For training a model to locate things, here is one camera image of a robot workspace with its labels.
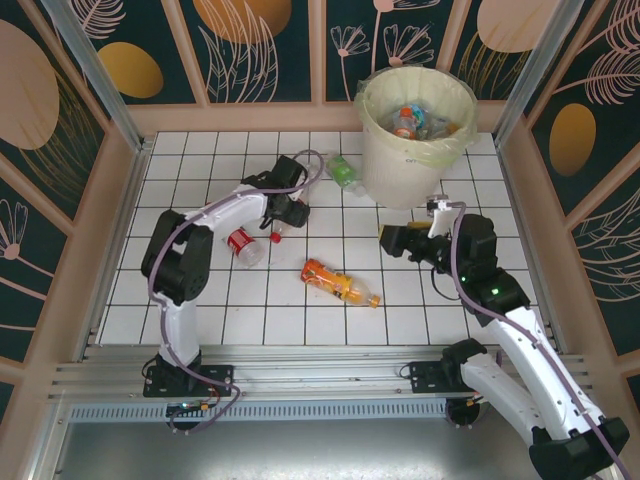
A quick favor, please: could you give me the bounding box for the red-capped bottle red white label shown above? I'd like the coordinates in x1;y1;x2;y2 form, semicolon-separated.
227;227;268;270

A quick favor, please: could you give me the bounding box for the clear bottle green label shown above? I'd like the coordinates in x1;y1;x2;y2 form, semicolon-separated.
323;153;369;199

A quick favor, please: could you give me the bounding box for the orange juice bottle orange label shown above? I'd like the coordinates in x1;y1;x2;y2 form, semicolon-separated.
299;257;383;309

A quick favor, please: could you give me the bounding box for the clear unlabelled plastic bottle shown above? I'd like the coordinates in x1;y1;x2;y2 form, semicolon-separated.
423;115;449;140

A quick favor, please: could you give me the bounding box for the small bottle orange label orange cap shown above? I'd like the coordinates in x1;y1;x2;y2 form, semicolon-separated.
391;105;419;140

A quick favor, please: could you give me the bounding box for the cream plastic waste bin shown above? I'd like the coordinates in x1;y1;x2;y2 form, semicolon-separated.
355;67;479;211

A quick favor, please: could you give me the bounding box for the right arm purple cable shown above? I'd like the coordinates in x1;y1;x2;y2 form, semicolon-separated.
447;199;632;480

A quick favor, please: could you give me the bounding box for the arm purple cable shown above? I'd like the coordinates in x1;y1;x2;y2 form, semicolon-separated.
147;148;326;436
447;199;632;480

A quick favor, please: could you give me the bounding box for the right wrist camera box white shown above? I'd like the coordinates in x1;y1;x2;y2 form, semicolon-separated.
426;193;454;240

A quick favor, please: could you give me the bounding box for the aluminium side rail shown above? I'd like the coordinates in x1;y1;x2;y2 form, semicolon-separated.
82;142;151;361
494;139;571;354

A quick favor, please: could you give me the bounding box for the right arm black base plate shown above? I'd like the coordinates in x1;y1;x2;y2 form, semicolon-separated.
408;357;474;396

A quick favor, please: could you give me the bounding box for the aluminium mounting rail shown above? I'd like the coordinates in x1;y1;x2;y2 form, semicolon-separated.
47;343;599;404

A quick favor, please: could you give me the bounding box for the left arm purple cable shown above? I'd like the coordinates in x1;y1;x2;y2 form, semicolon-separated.
147;148;326;436

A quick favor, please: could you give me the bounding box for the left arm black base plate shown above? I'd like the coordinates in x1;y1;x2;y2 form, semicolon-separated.
143;363;236;399

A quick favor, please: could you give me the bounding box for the aluminium frame post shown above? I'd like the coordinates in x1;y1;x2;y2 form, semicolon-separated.
39;0;154;154
493;0;582;147

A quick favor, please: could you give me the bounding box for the slotted grey cable duct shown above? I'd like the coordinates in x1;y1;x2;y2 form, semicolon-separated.
67;401;454;422

